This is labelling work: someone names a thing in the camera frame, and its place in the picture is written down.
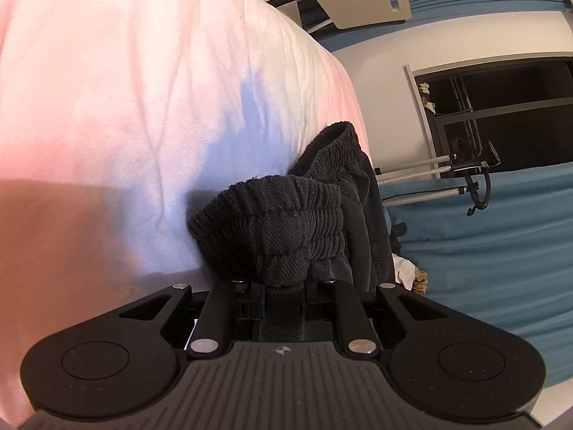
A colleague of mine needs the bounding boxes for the dark window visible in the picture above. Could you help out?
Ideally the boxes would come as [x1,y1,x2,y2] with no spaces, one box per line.
[405,56,573,177]

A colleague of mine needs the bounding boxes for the brown patterned cloth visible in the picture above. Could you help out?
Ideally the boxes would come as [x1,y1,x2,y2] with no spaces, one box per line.
[412,269,431,297]

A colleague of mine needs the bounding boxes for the pink and white quilt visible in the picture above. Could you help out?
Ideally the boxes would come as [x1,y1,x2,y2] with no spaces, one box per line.
[0,0,373,413]

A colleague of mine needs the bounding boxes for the garment steamer stand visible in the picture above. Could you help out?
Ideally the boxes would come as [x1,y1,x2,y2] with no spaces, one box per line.
[374,141,503,218]

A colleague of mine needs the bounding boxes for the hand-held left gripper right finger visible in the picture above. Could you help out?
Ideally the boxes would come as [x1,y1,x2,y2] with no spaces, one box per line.
[304,278,449,359]

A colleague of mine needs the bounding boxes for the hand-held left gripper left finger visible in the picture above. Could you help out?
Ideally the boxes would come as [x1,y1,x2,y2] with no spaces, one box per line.
[119,279,269,359]

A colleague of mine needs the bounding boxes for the white garment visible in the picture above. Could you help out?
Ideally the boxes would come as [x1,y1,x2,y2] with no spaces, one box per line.
[393,253,420,290]

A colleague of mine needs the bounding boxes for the wide blue curtain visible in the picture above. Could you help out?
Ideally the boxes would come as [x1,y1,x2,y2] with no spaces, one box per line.
[382,163,573,388]

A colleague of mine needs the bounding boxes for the black pants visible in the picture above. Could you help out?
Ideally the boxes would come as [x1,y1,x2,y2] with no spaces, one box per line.
[188,121,397,345]

